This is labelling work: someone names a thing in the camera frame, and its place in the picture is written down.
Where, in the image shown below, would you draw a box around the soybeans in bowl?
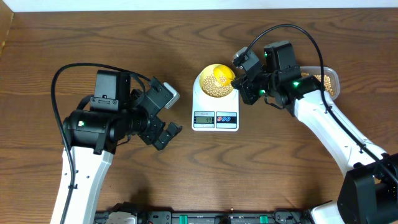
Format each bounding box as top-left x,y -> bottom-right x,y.
201,74 -> 233,98

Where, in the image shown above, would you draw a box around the pile of soybeans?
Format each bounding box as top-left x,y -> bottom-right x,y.
301,73 -> 335,96

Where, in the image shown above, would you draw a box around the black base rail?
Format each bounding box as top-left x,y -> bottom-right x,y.
94,202 -> 313,224

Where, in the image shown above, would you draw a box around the white digital kitchen scale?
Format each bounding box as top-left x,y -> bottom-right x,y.
192,72 -> 239,132

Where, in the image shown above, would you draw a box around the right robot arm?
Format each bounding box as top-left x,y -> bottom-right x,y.
231,41 -> 397,223

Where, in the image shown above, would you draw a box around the yellow measuring scoop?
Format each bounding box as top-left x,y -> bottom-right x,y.
213,65 -> 235,86

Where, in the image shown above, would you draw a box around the left black cable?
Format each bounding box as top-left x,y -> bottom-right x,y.
50,62 -> 153,224

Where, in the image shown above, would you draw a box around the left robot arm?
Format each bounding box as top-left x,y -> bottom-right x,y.
51,73 -> 182,223

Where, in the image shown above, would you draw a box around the pale yellow bowl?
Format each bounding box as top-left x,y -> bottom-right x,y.
199,64 -> 222,89

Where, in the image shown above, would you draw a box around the clear plastic container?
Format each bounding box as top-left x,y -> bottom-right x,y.
300,66 -> 340,100

